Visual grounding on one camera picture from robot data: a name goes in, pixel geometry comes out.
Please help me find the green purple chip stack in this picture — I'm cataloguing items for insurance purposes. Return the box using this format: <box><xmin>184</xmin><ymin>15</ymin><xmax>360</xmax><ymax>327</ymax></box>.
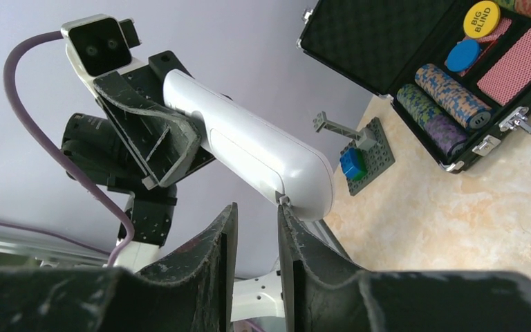
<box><xmin>396</xmin><ymin>84</ymin><xmax>468</xmax><ymax>158</ymax></box>

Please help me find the yellow big blind button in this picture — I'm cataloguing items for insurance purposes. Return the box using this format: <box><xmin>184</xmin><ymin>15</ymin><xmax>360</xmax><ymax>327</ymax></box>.
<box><xmin>463</xmin><ymin>1</ymin><xmax>501</xmax><ymax>39</ymax></box>

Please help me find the white remote control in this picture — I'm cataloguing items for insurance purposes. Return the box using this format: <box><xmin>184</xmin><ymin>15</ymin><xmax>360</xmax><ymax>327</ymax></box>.
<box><xmin>162</xmin><ymin>70</ymin><xmax>335</xmax><ymax>222</ymax></box>

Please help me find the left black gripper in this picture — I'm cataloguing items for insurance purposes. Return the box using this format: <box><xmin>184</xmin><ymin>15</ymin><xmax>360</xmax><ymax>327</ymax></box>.
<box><xmin>92</xmin><ymin>50</ymin><xmax>230</xmax><ymax>194</ymax></box>

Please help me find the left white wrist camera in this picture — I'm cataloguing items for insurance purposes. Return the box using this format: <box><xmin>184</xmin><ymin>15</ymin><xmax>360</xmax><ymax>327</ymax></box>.
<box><xmin>60</xmin><ymin>14</ymin><xmax>144</xmax><ymax>96</ymax></box>

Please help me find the blue orange chip stack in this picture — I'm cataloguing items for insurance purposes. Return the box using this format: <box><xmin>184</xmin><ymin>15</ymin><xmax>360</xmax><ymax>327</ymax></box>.
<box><xmin>415</xmin><ymin>64</ymin><xmax>492</xmax><ymax>131</ymax></box>

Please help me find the blue green lego brick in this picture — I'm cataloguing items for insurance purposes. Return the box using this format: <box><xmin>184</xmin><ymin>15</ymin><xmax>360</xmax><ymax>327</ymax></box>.
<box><xmin>339</xmin><ymin>147</ymin><xmax>368</xmax><ymax>181</ymax></box>

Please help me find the blue dealer chip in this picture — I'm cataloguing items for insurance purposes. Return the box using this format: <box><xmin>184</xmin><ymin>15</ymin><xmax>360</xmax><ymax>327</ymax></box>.
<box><xmin>445</xmin><ymin>39</ymin><xmax>481</xmax><ymax>73</ymax></box>

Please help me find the pink playing card deck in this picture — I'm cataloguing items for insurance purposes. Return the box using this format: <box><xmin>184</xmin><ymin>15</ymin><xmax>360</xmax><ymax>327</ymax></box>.
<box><xmin>477</xmin><ymin>28</ymin><xmax>531</xmax><ymax>106</ymax></box>

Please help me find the black poker chip case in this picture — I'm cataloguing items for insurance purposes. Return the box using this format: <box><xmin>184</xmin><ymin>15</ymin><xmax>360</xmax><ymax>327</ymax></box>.
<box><xmin>297</xmin><ymin>1</ymin><xmax>531</xmax><ymax>173</ymax></box>

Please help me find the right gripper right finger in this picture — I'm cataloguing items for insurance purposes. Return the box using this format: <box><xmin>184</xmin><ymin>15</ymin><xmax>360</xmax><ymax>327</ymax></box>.
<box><xmin>278</xmin><ymin>205</ymin><xmax>531</xmax><ymax>331</ymax></box>

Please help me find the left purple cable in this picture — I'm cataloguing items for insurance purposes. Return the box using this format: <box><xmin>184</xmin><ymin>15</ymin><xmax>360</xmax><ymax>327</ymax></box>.
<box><xmin>0</xmin><ymin>30</ymin><xmax>136</xmax><ymax>269</ymax></box>

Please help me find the grey lego post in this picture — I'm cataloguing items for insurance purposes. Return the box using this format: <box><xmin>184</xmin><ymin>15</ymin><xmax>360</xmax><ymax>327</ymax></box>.
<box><xmin>313</xmin><ymin>111</ymin><xmax>378</xmax><ymax>151</ymax></box>

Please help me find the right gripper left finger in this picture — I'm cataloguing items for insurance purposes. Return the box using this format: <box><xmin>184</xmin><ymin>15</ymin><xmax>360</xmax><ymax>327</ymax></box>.
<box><xmin>0</xmin><ymin>203</ymin><xmax>238</xmax><ymax>331</ymax></box>

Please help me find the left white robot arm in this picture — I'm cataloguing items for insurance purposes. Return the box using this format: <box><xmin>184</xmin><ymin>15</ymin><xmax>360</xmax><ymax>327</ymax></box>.
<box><xmin>61</xmin><ymin>51</ymin><xmax>284</xmax><ymax>331</ymax></box>

